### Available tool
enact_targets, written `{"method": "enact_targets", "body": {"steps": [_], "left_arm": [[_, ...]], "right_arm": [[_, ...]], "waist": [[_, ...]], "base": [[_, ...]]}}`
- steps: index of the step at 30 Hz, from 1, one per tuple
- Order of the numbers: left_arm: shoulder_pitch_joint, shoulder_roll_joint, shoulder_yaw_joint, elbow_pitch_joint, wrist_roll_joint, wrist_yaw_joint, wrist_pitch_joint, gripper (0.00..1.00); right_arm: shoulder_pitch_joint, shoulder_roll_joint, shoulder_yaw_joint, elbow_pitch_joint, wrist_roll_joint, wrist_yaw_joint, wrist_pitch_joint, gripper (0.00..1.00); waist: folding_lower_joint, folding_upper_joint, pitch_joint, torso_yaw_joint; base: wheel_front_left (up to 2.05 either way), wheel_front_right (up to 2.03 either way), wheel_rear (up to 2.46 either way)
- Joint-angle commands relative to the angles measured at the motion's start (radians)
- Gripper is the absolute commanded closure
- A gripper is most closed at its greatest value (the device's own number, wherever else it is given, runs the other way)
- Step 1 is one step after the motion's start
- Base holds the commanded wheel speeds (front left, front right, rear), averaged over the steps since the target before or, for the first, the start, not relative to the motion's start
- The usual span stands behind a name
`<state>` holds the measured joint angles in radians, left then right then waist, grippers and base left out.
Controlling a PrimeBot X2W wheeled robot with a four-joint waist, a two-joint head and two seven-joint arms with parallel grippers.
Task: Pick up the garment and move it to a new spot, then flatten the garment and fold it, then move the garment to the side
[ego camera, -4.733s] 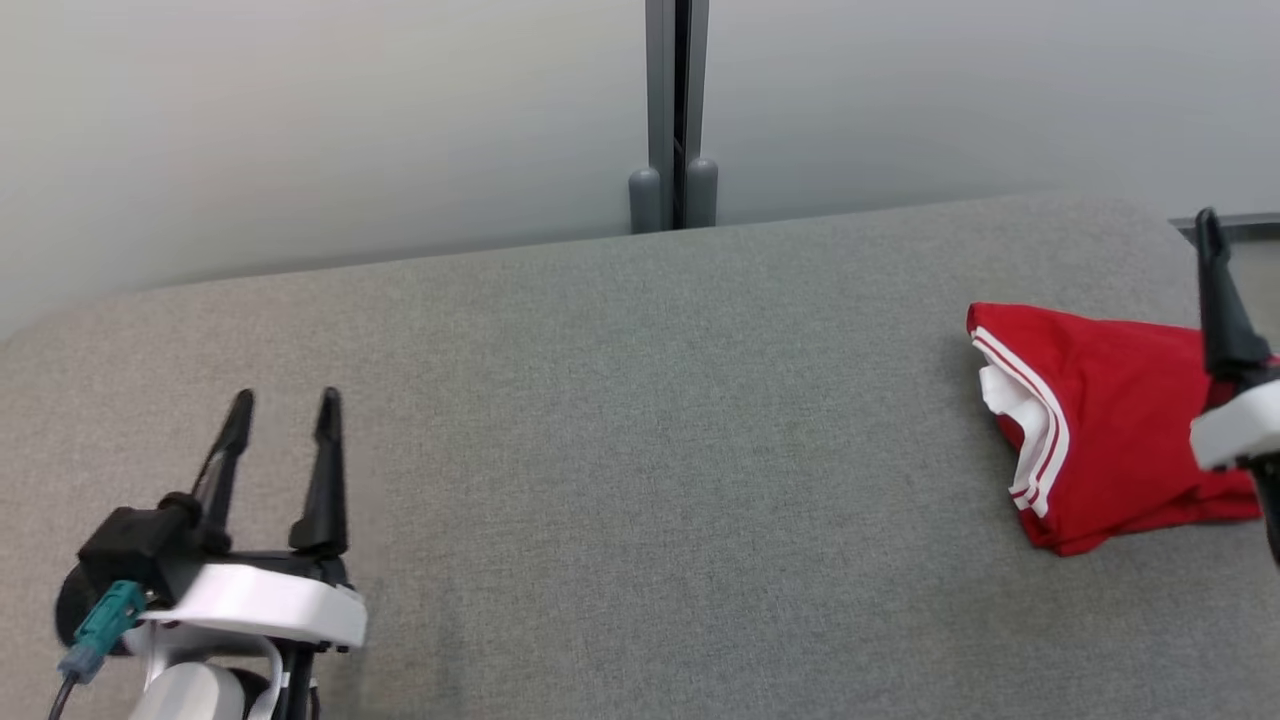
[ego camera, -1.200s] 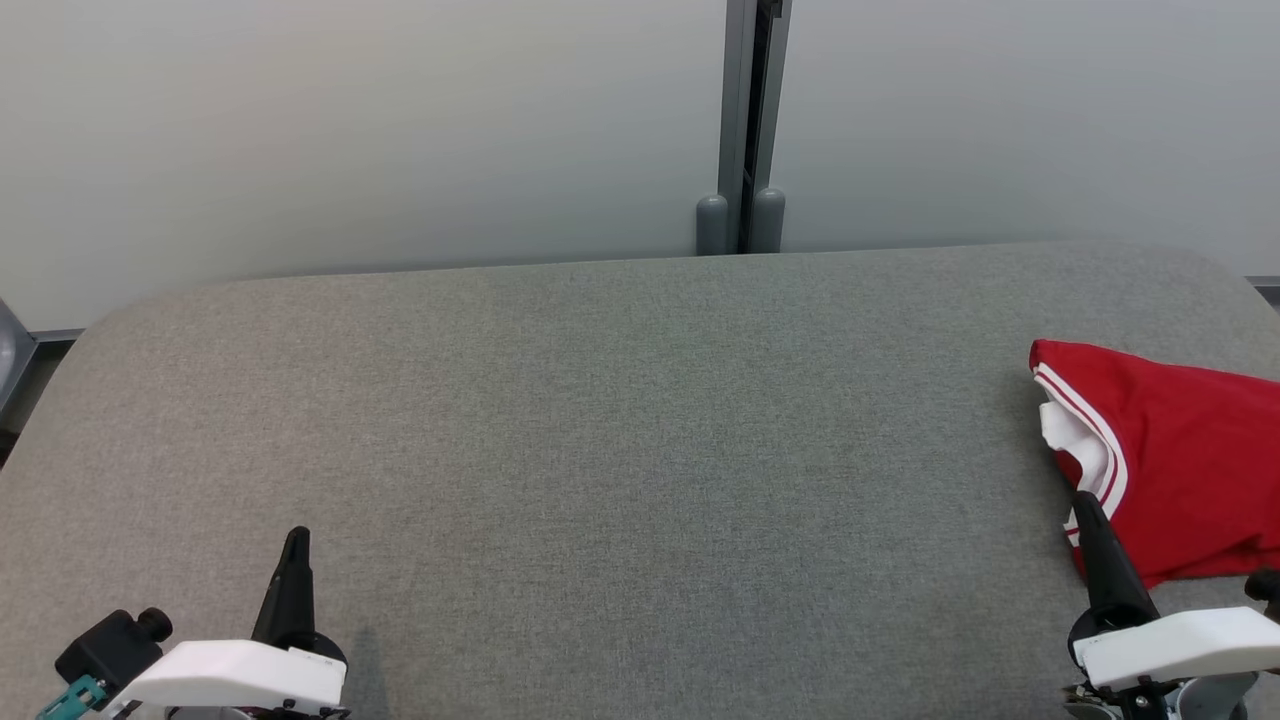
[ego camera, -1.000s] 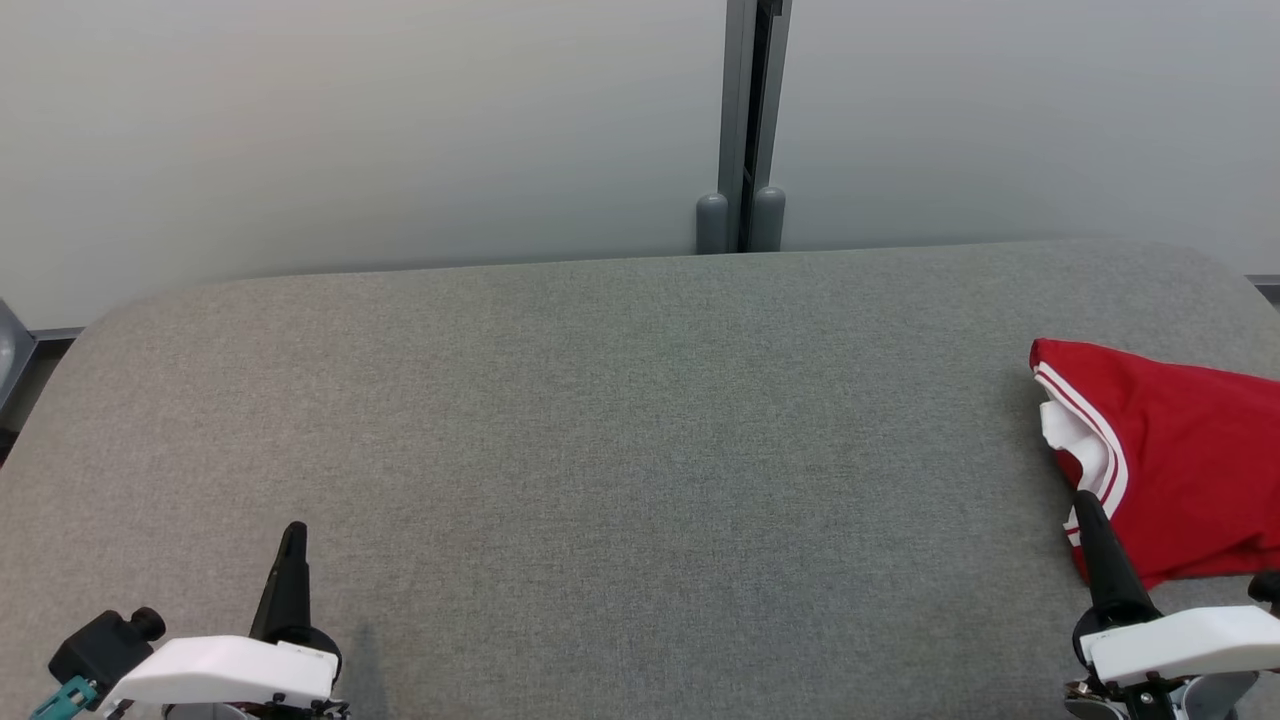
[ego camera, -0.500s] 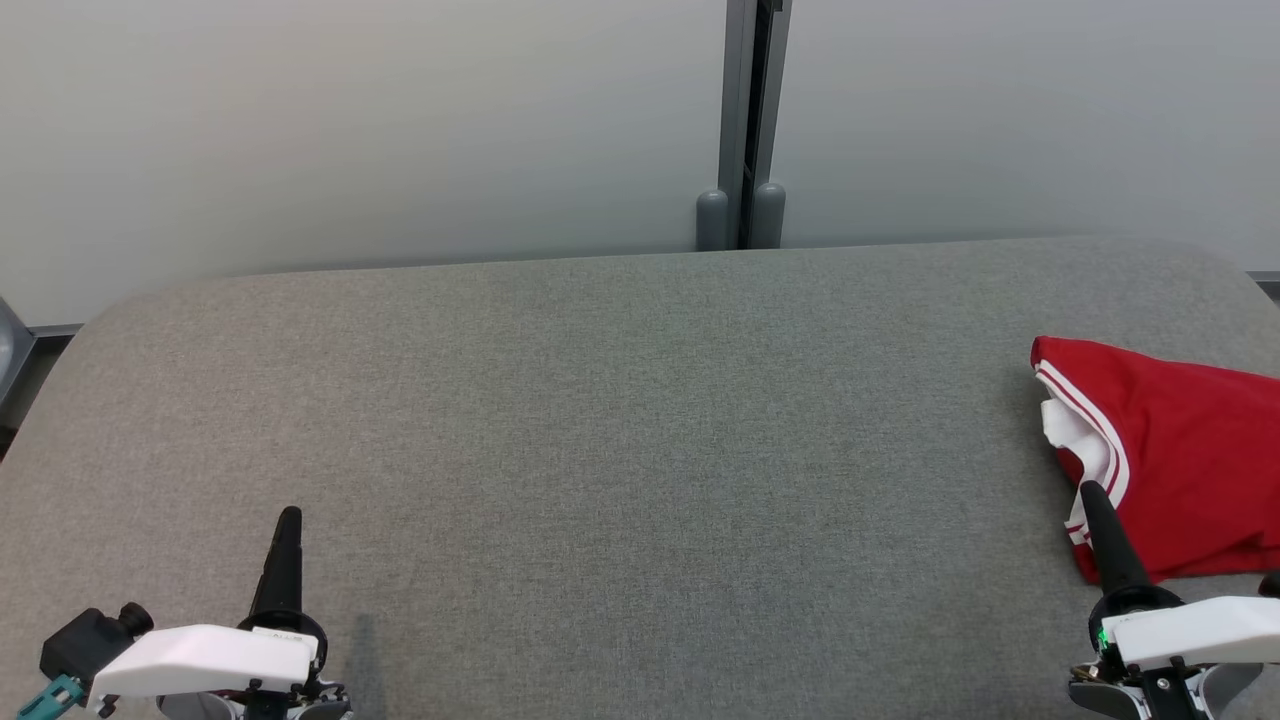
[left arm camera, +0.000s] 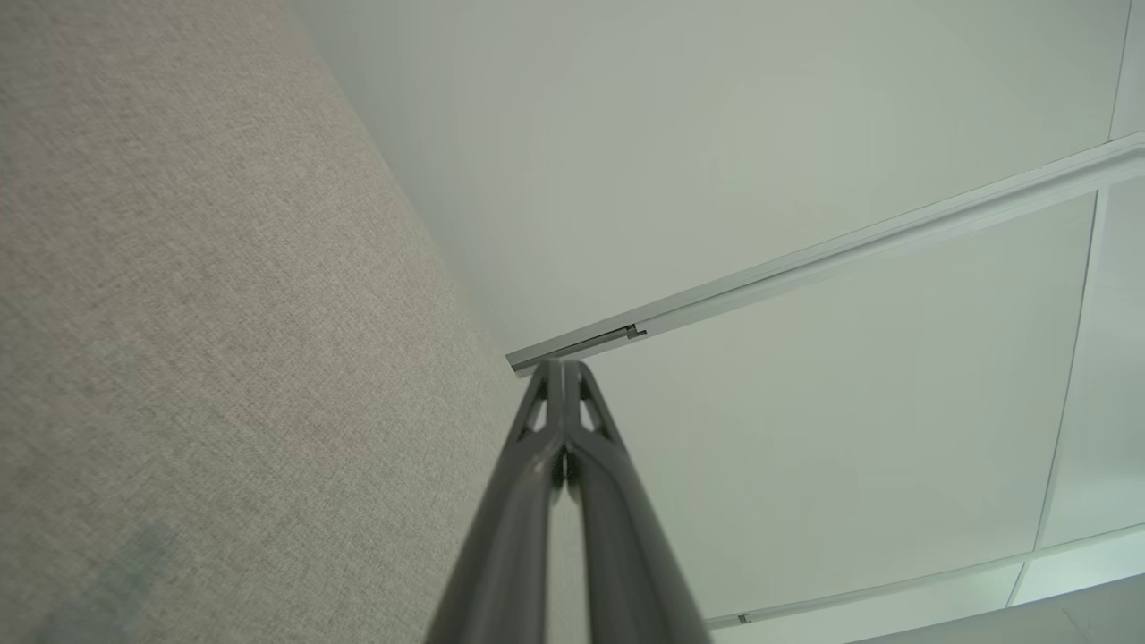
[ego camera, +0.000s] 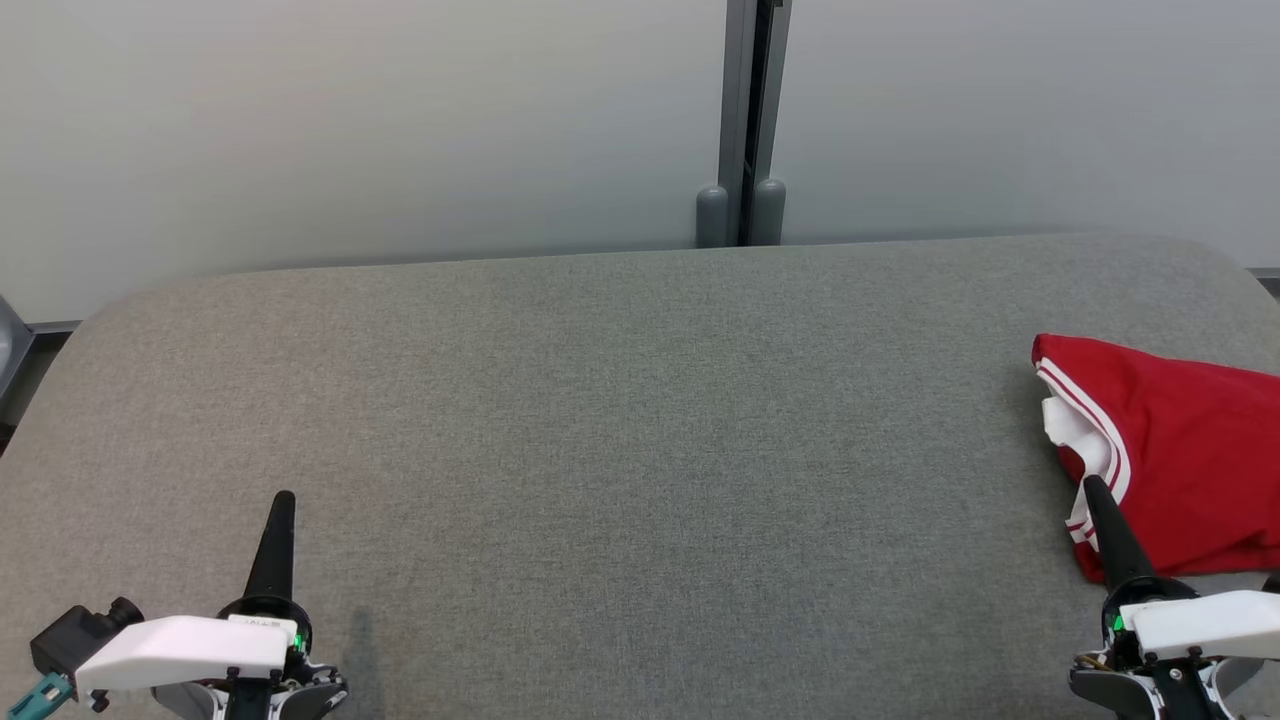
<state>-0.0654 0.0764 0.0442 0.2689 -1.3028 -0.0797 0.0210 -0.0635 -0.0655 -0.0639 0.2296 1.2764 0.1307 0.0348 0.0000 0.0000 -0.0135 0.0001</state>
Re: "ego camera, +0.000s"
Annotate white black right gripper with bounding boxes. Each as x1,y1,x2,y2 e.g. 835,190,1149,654
1083,474,1280,670

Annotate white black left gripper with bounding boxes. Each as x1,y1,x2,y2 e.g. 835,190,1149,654
74,489,314,695

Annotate red white basketball jersey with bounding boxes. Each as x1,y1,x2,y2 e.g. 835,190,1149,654
1031,333,1280,586

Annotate teal cable connector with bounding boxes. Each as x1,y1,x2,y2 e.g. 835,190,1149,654
5,672,76,720

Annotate grey metal frame piece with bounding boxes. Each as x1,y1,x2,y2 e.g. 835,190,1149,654
0,295,36,401

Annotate grey metal partition post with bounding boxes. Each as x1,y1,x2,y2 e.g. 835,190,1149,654
696,0,793,249

